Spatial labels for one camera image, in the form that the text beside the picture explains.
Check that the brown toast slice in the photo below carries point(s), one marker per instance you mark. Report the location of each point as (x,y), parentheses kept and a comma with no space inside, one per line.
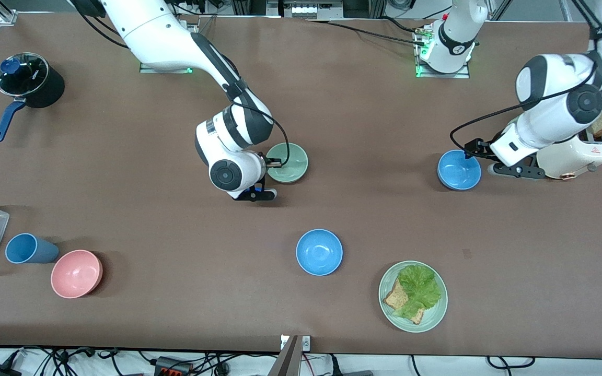
(396,298)

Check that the pink bowl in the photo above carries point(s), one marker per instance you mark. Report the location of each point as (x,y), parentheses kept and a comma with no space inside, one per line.
(76,274)

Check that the green lettuce leaf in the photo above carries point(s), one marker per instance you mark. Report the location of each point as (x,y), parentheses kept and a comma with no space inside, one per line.
(421,287)

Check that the green bowl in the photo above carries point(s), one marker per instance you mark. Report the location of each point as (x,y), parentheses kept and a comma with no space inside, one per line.
(293,164)

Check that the cream white toaster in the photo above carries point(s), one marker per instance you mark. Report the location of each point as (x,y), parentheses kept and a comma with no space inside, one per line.
(588,156)

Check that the white control box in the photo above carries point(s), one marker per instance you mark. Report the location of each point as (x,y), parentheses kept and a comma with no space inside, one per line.
(306,9)

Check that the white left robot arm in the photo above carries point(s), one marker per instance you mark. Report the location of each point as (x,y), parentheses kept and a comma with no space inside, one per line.
(546,78)

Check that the green plate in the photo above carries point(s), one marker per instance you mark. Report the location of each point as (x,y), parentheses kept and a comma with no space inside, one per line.
(434,316)

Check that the blue bowl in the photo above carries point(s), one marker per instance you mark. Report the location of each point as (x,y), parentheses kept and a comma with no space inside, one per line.
(319,252)
(458,172)

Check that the blue cup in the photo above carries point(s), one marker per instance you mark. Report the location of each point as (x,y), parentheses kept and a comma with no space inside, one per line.
(32,249)

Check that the aluminium frame profile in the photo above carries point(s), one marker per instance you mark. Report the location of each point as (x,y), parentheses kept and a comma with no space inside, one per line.
(6,16)

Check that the grey tripod leg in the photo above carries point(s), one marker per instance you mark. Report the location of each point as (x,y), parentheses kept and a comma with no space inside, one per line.
(286,360)

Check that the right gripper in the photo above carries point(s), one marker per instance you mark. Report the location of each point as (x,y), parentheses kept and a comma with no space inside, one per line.
(270,161)

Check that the black red power strip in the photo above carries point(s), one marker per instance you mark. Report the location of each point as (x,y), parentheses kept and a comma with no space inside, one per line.
(173,367)

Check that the white metal bracket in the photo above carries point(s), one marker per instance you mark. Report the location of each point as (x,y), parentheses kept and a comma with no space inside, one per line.
(306,343)

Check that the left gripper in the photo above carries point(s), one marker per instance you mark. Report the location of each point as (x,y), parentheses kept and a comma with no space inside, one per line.
(481,148)

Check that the glass lid blue knob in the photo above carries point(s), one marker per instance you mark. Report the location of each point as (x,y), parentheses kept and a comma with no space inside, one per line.
(29,73)

